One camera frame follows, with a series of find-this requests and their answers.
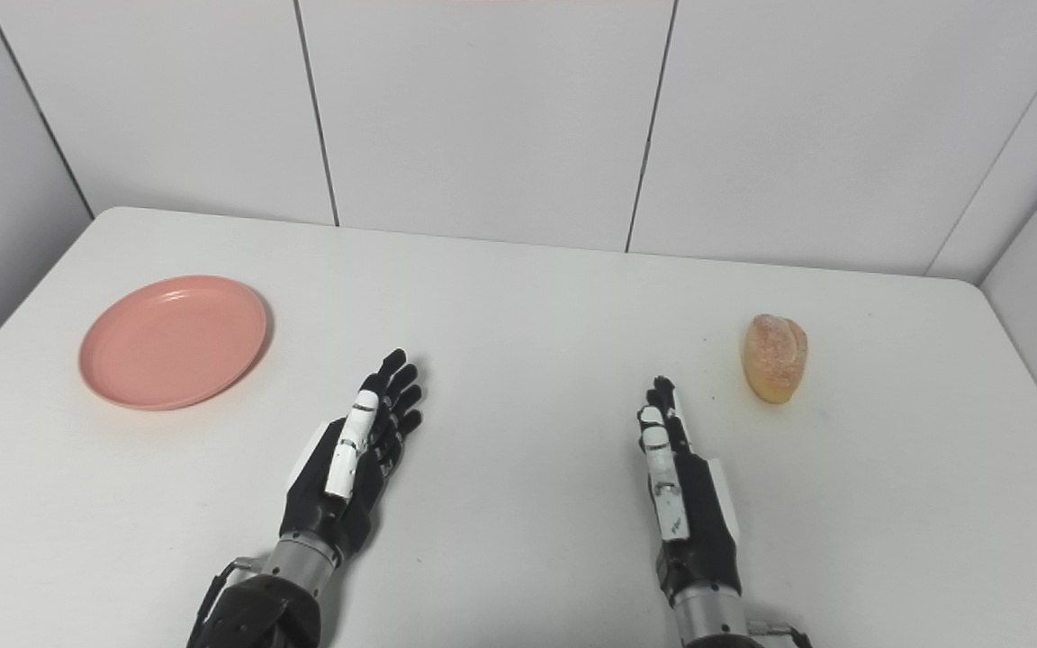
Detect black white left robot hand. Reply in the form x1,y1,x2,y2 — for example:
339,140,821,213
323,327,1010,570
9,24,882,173
279,348,425,566

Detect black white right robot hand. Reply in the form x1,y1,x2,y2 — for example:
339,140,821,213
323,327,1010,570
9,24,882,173
636,376,743,599

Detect golden bread roll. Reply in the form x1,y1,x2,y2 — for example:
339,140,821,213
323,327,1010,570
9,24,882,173
741,314,809,405

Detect pink round plate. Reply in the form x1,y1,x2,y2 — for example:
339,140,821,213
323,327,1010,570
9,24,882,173
78,275,269,412

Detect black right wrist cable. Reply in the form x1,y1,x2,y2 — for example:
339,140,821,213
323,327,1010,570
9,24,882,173
746,619,814,648

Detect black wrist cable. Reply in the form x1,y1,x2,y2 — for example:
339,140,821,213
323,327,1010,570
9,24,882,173
746,619,814,648
194,556,265,635

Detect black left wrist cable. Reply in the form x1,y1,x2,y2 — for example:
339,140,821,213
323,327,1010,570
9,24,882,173
194,556,265,635

